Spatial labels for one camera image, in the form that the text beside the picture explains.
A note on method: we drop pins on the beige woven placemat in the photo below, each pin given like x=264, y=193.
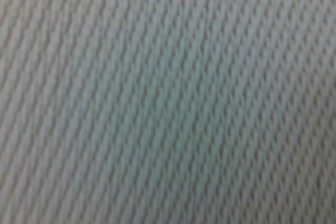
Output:
x=167, y=111

